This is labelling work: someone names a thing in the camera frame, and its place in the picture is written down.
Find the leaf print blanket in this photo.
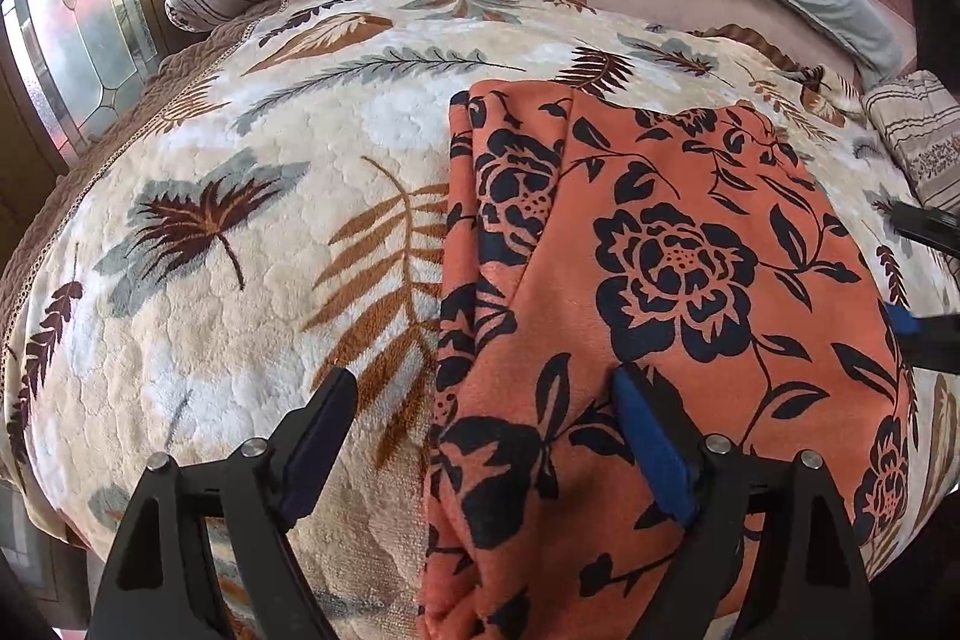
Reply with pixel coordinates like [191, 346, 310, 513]
[0, 0, 960, 640]

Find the striped beige cushion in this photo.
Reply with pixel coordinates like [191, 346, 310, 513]
[861, 68, 960, 210]

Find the orange floral cloth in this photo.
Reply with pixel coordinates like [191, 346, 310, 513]
[420, 77, 920, 640]

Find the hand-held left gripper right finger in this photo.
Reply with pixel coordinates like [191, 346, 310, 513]
[611, 362, 875, 640]

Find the dark cloth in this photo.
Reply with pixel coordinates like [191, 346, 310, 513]
[870, 0, 960, 79]

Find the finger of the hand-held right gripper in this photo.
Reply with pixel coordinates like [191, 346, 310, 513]
[892, 199, 960, 251]
[883, 302, 960, 375]

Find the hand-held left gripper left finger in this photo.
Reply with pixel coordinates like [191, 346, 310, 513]
[90, 368, 359, 640]

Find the stained glass door pane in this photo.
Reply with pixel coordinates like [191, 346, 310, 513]
[0, 0, 162, 161]

